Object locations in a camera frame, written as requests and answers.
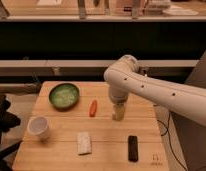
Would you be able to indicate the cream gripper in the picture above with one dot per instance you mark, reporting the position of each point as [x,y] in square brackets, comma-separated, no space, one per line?
[118,112]

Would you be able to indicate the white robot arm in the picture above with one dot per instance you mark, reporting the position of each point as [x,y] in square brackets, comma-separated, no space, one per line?
[123,78]

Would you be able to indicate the orange carrot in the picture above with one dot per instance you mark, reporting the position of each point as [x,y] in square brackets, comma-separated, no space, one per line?
[93,108]

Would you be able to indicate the black rectangular bar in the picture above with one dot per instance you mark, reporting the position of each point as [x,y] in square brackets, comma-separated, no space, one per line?
[132,148]

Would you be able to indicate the wooden table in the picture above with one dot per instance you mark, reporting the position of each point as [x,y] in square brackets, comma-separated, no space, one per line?
[109,138]

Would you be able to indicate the green bowl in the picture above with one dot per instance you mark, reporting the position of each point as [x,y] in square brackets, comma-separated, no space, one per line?
[64,96]

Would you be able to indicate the white paper cup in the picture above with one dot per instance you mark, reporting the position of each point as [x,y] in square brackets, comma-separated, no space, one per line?
[39,127]

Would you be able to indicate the black office chair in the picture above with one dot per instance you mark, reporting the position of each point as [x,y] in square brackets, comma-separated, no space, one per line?
[7,121]

